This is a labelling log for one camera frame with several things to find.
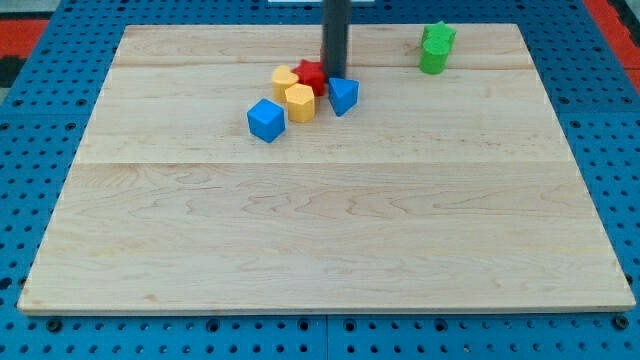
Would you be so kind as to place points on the blue cube block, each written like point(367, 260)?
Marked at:
point(266, 120)

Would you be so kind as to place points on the yellow hexagon block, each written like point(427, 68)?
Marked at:
point(300, 101)

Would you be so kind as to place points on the blue triangle block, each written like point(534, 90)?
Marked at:
point(343, 94)

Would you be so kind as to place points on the red star block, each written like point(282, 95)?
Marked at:
point(311, 73)

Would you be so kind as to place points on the yellow heart block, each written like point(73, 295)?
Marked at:
point(282, 78)

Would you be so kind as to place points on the light wooden board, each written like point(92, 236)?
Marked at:
point(450, 193)

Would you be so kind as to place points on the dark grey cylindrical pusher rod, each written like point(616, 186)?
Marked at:
point(335, 33)

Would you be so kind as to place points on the green cylinder block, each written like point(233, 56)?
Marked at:
point(434, 56)

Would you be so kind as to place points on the green star block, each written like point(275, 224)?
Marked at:
point(442, 31)

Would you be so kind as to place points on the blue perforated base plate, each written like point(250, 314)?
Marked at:
point(49, 104)

